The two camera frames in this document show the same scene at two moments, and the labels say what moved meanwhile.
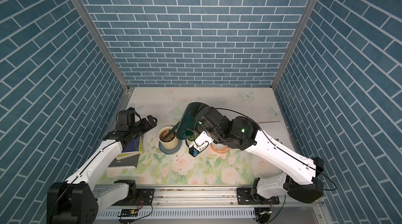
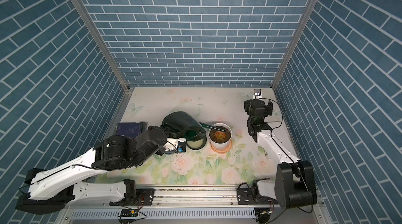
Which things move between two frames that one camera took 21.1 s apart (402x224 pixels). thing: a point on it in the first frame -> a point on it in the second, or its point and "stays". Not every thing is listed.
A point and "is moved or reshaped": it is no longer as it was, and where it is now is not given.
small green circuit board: [129, 212] stays
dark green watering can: [187, 127] is moved or reshaped
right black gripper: [200, 125] -> [247, 105]
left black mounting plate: [144, 197] stays
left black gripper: [147, 126] -> [160, 129]
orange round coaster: [220, 151] stays
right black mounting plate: [244, 197] stays
